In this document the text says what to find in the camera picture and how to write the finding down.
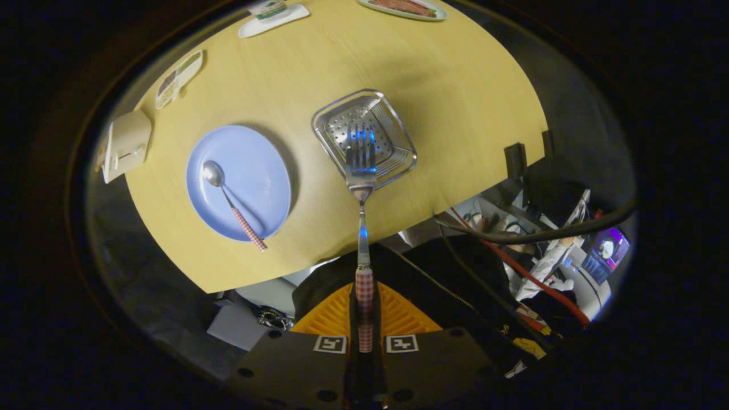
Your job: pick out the red meat slices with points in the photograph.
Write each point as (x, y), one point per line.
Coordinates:
(404, 5)

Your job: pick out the grey box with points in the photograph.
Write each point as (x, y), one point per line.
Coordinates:
(233, 327)

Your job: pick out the clear water bottle green cap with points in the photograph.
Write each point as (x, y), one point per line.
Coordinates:
(267, 8)

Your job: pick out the white toaster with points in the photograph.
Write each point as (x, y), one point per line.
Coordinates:
(128, 145)

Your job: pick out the blue round plate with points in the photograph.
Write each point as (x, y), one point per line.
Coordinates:
(256, 176)

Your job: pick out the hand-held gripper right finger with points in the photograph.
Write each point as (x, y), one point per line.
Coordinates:
(438, 364)

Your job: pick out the black backdrop cloth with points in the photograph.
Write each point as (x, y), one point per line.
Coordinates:
(131, 256)

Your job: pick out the small lit screen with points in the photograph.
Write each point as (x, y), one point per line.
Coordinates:
(606, 253)

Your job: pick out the small pale green plate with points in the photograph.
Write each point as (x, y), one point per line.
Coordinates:
(433, 14)

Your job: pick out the black table clamp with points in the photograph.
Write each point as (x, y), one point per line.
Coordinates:
(515, 159)

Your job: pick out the white square coaster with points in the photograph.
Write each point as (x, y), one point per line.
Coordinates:
(285, 20)

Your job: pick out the white divided dish with beans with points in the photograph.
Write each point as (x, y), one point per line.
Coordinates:
(177, 78)

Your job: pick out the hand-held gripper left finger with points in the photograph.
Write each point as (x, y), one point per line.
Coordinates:
(296, 364)

